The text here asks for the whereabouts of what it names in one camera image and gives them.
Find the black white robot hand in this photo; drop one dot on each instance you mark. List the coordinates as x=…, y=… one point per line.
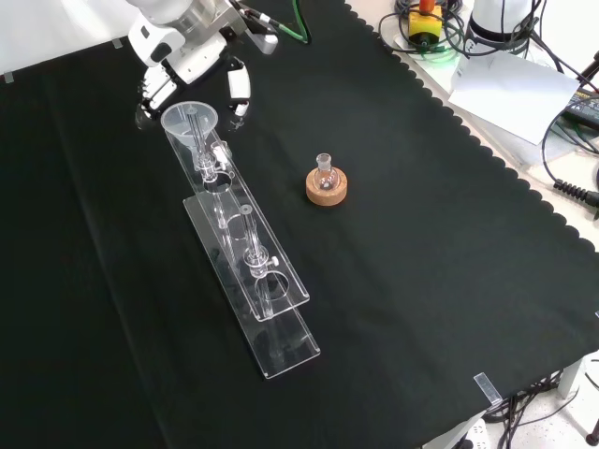
x=192, y=58

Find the clear plastic funnel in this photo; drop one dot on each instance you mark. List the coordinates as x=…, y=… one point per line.
x=178, y=129

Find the clear acrylic funnel stand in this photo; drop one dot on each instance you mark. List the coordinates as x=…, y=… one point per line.
x=244, y=211

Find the clear tape strip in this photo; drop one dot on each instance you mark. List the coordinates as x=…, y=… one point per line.
x=9, y=77
x=117, y=44

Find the small round-bottom glass flask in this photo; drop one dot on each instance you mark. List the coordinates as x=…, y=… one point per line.
x=323, y=162

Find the yellow stop button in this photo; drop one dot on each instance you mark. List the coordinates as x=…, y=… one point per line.
x=424, y=21

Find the black bench cloth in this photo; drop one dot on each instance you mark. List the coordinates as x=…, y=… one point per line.
x=421, y=243

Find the pale board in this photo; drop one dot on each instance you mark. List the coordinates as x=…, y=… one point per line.
x=505, y=89

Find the black tripod leg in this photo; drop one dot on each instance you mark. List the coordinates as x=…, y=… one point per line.
x=588, y=70

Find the black power adapter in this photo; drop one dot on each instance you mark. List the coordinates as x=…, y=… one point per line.
x=586, y=110

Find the white power strip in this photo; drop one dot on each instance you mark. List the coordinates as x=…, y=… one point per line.
x=475, y=435

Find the white bench leg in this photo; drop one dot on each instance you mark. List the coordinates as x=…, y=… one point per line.
x=571, y=376

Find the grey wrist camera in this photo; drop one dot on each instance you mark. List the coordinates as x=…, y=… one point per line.
x=265, y=42

